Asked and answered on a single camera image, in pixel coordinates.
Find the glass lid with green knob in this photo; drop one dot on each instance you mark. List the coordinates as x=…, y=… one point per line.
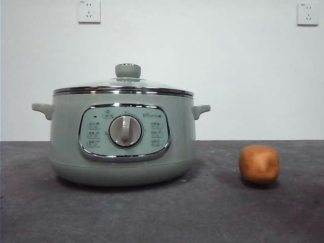
x=127, y=70

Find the brown potato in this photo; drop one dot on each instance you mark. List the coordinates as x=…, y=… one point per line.
x=258, y=164

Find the pale green electric pot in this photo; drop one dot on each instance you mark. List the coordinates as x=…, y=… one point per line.
x=65, y=141

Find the white wall socket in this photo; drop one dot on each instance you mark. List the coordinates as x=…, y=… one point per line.
x=89, y=12
x=307, y=14

